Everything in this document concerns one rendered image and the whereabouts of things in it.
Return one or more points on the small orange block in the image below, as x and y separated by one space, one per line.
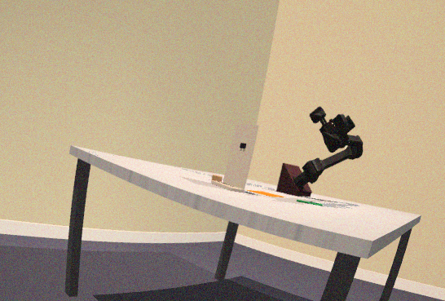
217 178

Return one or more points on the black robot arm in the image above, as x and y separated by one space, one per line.
314 168

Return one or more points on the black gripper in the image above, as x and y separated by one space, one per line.
331 139

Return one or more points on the grey panel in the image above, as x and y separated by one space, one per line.
240 158

